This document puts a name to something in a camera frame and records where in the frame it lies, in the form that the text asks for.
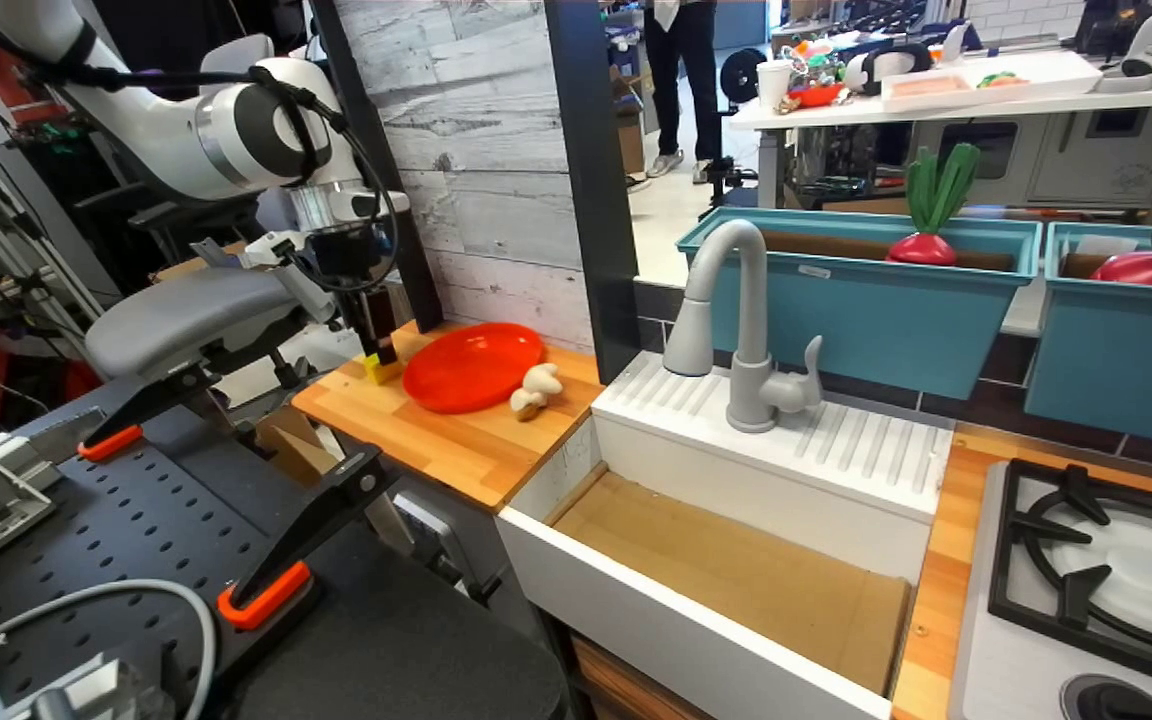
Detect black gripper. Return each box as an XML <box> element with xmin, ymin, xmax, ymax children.
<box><xmin>308</xmin><ymin>224</ymin><xmax>396</xmax><ymax>336</ymax></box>

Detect yellow cube block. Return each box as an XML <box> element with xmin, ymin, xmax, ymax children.
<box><xmin>359</xmin><ymin>354</ymin><xmax>390</xmax><ymax>384</ymax></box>

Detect small white teddy bear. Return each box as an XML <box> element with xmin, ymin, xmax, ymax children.
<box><xmin>510</xmin><ymin>366</ymin><xmax>565</xmax><ymax>421</ymax></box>

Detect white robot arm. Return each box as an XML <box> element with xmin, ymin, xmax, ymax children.
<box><xmin>0</xmin><ymin>0</ymin><xmax>400</xmax><ymax>336</ymax></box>

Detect red plastic plate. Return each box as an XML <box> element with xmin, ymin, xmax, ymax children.
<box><xmin>403</xmin><ymin>320</ymin><xmax>549</xmax><ymax>417</ymax></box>

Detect grey wood backsplash panel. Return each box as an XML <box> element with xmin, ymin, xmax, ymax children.
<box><xmin>308</xmin><ymin>0</ymin><xmax>640</xmax><ymax>379</ymax></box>

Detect grey office chair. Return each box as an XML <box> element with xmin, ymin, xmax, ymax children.
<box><xmin>83</xmin><ymin>268</ymin><xmax>298</xmax><ymax>379</ymax></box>

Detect wooden counter board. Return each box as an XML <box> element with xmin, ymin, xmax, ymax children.
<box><xmin>292</xmin><ymin>345</ymin><xmax>600</xmax><ymax>513</ymax></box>

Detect orange black clamp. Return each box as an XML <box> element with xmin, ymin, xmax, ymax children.
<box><xmin>215</xmin><ymin>452</ymin><xmax>391</xmax><ymax>632</ymax></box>
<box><xmin>76</xmin><ymin>371</ymin><xmax>203</xmax><ymax>465</ymax></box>

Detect black perforated board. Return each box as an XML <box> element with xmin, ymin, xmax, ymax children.
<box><xmin>0</xmin><ymin>417</ymin><xmax>299</xmax><ymax>713</ymax></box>

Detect standing person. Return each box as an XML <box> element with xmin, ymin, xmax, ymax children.
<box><xmin>643</xmin><ymin>0</ymin><xmax>720</xmax><ymax>183</ymax></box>

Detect grey toy faucet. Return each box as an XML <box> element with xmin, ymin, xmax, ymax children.
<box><xmin>664</xmin><ymin>219</ymin><xmax>824</xmax><ymax>431</ymax></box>

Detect white toy sink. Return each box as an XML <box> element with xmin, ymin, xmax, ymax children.
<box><xmin>498</xmin><ymin>354</ymin><xmax>954</xmax><ymax>720</ymax></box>

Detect teal planter box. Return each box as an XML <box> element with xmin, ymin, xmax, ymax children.
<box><xmin>1026</xmin><ymin>219</ymin><xmax>1152</xmax><ymax>439</ymax></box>
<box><xmin>678</xmin><ymin>207</ymin><xmax>1044</xmax><ymax>401</ymax></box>

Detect toy stove top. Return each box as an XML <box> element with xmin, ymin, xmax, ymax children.
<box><xmin>954</xmin><ymin>460</ymin><xmax>1152</xmax><ymax>720</ymax></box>

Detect grey cable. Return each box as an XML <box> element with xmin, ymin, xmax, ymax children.
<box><xmin>0</xmin><ymin>574</ymin><xmax>225</xmax><ymax>720</ymax></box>

